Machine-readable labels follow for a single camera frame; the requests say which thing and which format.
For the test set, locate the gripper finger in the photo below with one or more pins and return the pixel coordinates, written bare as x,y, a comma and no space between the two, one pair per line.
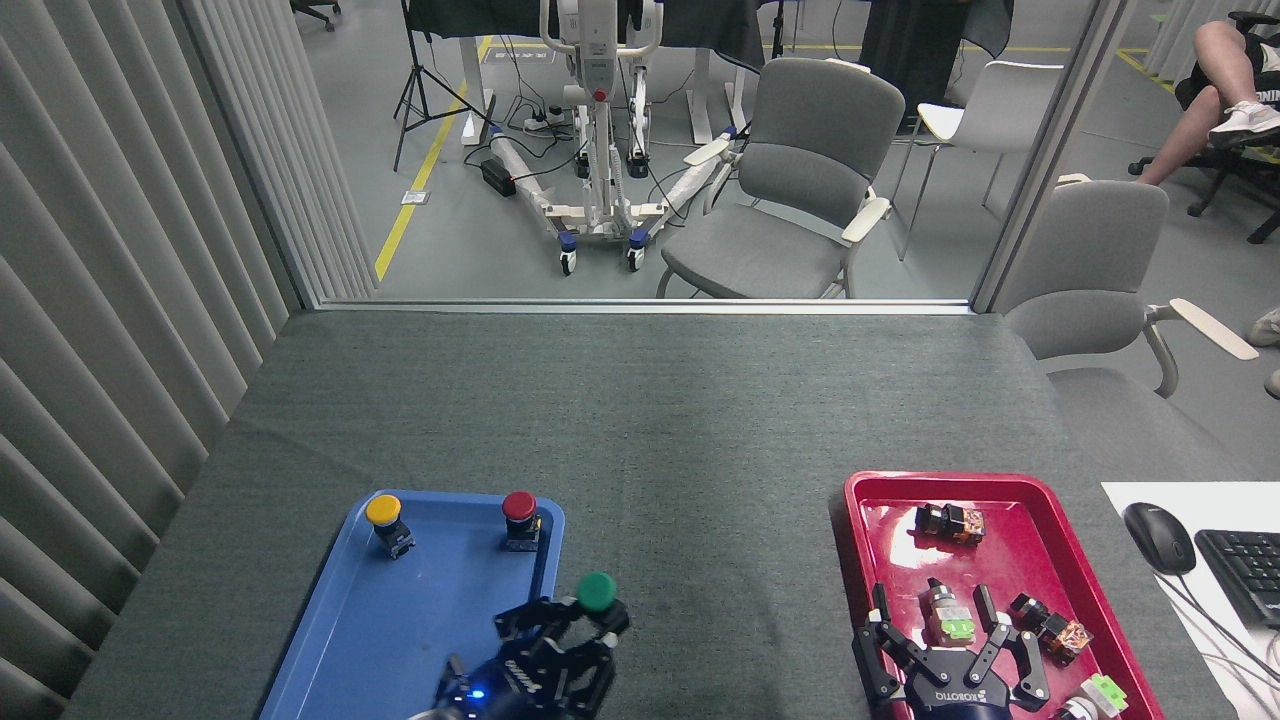
530,622
612,628
1015,655
885,655

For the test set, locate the white plastic chair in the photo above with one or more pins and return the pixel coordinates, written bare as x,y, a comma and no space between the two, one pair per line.
990,105

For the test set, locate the black computer mouse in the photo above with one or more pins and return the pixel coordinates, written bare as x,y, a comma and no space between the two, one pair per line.
1160,538

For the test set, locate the green push button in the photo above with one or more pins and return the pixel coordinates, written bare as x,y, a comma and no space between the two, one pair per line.
597,590

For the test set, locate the black power adapter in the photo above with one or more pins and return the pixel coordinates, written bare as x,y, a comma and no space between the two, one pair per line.
497,177

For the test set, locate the yellow push button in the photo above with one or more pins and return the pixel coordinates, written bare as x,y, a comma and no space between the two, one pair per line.
383,510

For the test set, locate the black orange switch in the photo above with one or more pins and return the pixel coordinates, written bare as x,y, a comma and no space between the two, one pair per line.
1055,630
950,523

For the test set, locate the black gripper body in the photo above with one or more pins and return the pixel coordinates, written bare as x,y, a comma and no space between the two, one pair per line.
955,695
530,685

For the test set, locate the white green switch block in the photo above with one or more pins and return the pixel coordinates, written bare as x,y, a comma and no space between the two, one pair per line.
1100,695

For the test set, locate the black tripod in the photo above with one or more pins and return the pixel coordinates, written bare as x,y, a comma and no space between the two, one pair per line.
425,90

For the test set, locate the black office chair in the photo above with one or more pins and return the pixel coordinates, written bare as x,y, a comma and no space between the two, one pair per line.
1235,175
315,10

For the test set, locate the person's white shoe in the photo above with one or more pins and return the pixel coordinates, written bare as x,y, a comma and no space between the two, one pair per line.
1268,328
1274,385

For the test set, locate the silver post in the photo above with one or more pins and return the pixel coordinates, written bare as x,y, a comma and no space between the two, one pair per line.
1050,150

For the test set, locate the red plastic tray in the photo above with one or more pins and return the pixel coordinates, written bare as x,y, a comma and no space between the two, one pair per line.
1000,570

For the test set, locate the person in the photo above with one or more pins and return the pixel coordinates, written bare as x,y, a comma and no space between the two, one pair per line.
1215,90

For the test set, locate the grey armchair, white armrests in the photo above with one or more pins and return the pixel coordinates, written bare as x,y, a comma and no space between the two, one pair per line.
1085,290
810,170

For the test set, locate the red push button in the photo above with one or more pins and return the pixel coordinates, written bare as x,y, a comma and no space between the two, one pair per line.
519,505

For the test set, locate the black keyboard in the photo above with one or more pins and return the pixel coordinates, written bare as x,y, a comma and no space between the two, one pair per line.
1245,575

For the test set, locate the silver table rail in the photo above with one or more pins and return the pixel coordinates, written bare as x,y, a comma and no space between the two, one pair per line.
640,306

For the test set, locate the silver white green switch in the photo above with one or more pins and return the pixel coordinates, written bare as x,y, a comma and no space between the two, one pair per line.
948,612

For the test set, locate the black hanging cloth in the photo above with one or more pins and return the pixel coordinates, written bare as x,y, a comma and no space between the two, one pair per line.
925,45

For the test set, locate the white power strip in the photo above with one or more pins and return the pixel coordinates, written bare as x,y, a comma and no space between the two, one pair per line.
545,120

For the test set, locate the metal floor socket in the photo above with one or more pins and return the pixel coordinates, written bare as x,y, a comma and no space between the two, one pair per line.
415,197

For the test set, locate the white stand on wheels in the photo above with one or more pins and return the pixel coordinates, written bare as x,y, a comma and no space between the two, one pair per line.
600,150

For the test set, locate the blue plastic tray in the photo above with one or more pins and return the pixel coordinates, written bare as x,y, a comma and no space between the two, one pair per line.
400,640

